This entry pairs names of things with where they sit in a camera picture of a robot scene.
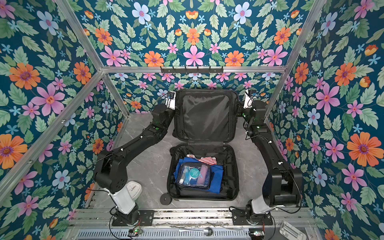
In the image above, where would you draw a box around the blue cloth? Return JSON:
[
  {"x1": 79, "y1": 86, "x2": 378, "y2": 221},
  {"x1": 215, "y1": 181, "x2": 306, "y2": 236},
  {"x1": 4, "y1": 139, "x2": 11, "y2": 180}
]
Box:
[{"x1": 174, "y1": 157, "x2": 224, "y2": 194}]

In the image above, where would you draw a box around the black suitcase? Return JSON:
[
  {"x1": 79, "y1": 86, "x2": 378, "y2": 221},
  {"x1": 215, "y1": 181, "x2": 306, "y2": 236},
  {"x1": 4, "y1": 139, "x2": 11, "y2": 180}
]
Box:
[{"x1": 167, "y1": 90, "x2": 240, "y2": 201}]

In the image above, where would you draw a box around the red white striped shirt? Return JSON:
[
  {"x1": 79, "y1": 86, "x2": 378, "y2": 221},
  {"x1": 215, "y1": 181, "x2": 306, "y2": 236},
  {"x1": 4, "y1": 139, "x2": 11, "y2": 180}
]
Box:
[{"x1": 186, "y1": 155, "x2": 217, "y2": 166}]

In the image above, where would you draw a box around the white plastic tray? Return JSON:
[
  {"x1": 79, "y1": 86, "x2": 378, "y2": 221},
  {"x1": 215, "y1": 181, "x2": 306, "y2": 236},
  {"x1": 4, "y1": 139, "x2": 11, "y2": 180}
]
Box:
[{"x1": 279, "y1": 221, "x2": 307, "y2": 240}]

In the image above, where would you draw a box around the metal spoon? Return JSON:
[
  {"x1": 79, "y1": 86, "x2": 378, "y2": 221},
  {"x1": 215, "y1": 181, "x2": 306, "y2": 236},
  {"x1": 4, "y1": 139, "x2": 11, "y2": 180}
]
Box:
[{"x1": 179, "y1": 227, "x2": 214, "y2": 237}]

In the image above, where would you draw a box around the aluminium frame rail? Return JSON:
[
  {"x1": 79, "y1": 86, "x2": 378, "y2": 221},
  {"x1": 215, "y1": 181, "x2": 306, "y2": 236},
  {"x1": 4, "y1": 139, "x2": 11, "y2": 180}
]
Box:
[{"x1": 102, "y1": 66, "x2": 287, "y2": 74}]

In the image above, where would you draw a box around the clear toiletry pouch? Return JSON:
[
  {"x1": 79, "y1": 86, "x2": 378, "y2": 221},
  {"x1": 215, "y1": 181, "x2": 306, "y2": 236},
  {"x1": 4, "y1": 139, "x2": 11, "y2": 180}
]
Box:
[{"x1": 176, "y1": 163, "x2": 214, "y2": 190}]

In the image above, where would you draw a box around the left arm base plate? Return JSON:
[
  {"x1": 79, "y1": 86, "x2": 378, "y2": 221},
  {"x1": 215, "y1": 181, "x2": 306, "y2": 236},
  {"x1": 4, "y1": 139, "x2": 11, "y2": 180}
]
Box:
[{"x1": 112, "y1": 210, "x2": 155, "y2": 227}]

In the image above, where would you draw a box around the white square clock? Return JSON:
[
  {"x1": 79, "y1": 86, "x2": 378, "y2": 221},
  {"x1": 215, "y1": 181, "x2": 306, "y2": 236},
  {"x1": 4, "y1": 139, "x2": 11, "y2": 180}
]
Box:
[{"x1": 126, "y1": 181, "x2": 143, "y2": 201}]

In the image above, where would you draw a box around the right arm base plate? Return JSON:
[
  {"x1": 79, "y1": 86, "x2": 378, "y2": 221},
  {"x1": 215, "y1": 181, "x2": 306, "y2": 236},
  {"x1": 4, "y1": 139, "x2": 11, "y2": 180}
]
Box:
[{"x1": 229, "y1": 207, "x2": 274, "y2": 226}]

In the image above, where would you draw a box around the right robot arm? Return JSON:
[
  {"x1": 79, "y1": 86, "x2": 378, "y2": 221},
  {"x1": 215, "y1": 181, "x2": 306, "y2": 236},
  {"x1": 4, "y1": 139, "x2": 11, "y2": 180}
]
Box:
[{"x1": 242, "y1": 90, "x2": 303, "y2": 221}]

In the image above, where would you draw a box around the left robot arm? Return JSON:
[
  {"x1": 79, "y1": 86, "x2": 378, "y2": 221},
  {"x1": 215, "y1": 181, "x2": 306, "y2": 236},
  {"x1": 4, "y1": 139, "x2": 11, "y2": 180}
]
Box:
[{"x1": 94, "y1": 91, "x2": 176, "y2": 217}]

